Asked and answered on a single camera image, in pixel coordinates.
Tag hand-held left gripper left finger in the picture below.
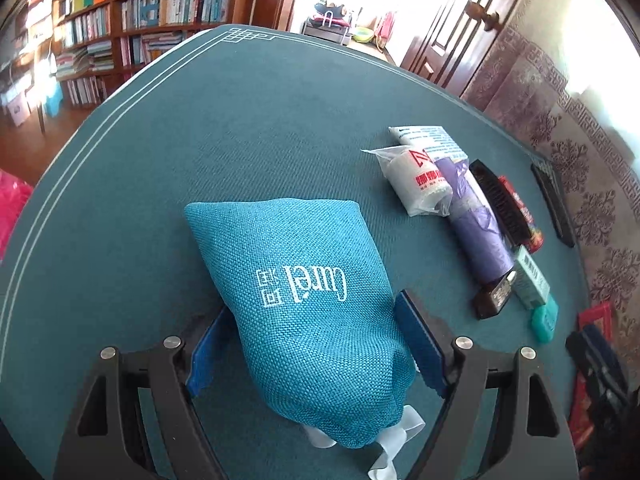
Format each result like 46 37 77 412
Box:
52 305 236 480

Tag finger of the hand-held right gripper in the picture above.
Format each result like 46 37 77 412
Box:
565 325 618 378

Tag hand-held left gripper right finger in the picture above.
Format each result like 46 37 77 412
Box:
394 289 576 480

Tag red rectangular box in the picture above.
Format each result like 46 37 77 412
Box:
567 300 631 453

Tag pale green small box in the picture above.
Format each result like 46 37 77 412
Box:
514 246 551 309

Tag dark brown small bottle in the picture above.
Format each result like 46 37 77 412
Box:
472 270 517 321

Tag teal drawstring pouch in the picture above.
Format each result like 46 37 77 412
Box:
184 199 426 480

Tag purple garbage bag roll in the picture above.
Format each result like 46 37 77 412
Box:
434 156 516 283

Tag red candy tube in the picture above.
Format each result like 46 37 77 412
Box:
497 175 545 253

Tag black comb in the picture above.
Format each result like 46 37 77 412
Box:
469 159 531 248

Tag green desktop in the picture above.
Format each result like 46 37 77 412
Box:
0 22 601 480

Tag teal dental floss case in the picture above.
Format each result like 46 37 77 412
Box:
531 294 559 344

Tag black smartphone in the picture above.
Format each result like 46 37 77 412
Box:
531 162 577 247

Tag white bandage roll packet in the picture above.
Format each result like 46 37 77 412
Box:
361 144 453 217

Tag white tube with blue print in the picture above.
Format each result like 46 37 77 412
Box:
388 125 468 162

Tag pink plastic bag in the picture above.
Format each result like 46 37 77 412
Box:
0 169 35 261

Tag wooden door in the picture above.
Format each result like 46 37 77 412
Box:
400 0 538 96

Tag metal shoe rack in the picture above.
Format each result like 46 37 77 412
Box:
302 2 358 46

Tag wooden bookshelf with books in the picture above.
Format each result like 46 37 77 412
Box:
0 0 261 111

